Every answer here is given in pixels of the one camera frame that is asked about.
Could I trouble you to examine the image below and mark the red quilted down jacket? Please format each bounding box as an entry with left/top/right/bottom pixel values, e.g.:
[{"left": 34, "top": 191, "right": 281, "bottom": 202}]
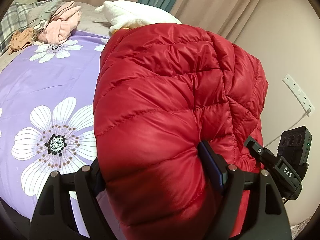
[{"left": 93, "top": 23, "right": 268, "bottom": 239}]

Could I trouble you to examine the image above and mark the purple floral bed sheet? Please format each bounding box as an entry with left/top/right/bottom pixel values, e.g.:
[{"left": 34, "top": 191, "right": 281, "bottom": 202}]
[{"left": 1, "top": 31, "right": 124, "bottom": 239}]

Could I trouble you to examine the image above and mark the tan small garment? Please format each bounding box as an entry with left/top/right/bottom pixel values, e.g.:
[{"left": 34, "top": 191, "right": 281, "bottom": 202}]
[{"left": 8, "top": 28, "right": 34, "bottom": 54}]

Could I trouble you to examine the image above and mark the orange folded garment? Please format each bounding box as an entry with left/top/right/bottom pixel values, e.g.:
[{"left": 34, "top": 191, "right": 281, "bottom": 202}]
[{"left": 110, "top": 28, "right": 130, "bottom": 36}]

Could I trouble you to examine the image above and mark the pink garment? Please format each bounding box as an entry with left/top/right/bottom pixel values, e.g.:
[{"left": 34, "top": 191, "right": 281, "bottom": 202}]
[{"left": 37, "top": 1, "right": 82, "bottom": 45}]

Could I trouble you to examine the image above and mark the white fleece garment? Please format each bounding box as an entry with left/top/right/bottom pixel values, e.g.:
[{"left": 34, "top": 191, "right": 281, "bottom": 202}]
[{"left": 95, "top": 0, "right": 181, "bottom": 34}]

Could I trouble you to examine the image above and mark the black tracking camera box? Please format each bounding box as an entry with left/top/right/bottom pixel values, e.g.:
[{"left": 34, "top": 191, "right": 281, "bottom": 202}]
[{"left": 278, "top": 126, "right": 312, "bottom": 166}]

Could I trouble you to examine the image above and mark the white power cable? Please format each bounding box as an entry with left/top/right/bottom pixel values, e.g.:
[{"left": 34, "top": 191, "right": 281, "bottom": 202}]
[{"left": 265, "top": 108, "right": 312, "bottom": 147}]

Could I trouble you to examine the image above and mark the white wall power strip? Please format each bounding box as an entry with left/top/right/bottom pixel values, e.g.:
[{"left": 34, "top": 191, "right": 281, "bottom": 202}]
[{"left": 283, "top": 74, "right": 315, "bottom": 116}]

